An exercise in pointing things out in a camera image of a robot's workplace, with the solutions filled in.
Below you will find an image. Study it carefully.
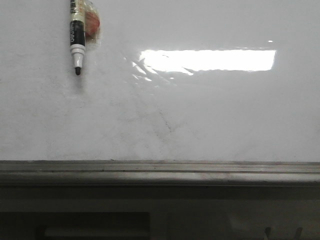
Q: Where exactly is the black whiteboard marker pen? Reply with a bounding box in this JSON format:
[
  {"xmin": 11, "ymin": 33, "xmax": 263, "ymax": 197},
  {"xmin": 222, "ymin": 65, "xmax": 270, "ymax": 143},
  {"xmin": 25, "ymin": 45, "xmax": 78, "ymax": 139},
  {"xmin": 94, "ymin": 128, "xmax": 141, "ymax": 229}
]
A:
[{"xmin": 69, "ymin": 0, "xmax": 86, "ymax": 76}]

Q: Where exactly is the white whiteboard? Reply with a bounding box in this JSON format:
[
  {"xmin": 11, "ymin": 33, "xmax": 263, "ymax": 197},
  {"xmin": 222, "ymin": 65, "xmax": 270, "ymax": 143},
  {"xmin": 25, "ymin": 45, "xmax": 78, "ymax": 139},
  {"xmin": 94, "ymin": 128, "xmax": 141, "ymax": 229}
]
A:
[{"xmin": 0, "ymin": 0, "xmax": 320, "ymax": 162}]

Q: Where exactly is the grey metal whiteboard tray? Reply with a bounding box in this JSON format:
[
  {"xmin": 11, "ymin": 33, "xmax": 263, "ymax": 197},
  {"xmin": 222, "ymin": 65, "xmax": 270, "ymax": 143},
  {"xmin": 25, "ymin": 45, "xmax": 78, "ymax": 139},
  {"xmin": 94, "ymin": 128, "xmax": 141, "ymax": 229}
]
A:
[{"xmin": 0, "ymin": 159, "xmax": 320, "ymax": 186}]

